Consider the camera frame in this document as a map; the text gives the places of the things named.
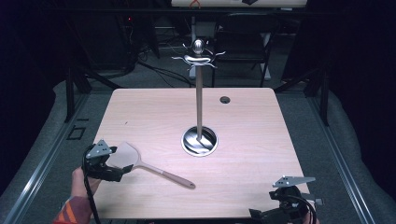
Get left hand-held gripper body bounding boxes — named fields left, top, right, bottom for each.
left=81, top=139, right=125, bottom=183

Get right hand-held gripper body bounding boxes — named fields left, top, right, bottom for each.
left=268, top=175, right=325, bottom=224

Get beige spatula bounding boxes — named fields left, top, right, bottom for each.
left=106, top=141, right=197, bottom=190

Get person's left hand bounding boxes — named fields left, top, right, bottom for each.
left=71, top=166, right=102, bottom=199

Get metal utensil stand with hooks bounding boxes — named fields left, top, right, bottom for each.
left=171, top=38, right=227, bottom=158

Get black chair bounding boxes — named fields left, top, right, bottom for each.
left=212, top=12, right=281, bottom=88

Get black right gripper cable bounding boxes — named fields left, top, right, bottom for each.
left=285, top=194, right=318, bottom=224

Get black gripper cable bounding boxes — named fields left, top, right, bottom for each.
left=81, top=148, right=103, bottom=224
left=285, top=194, right=318, bottom=224

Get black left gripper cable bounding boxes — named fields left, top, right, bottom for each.
left=81, top=148, right=103, bottom=224

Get metal floor rail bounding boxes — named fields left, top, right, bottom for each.
left=0, top=91, right=92, bottom=224
left=306, top=92, right=376, bottom=224

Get black stand frame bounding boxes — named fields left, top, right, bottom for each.
left=274, top=59, right=331, bottom=127
left=64, top=18, right=123, bottom=123

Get black floor cables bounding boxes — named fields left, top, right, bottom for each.
left=124, top=43, right=195, bottom=89

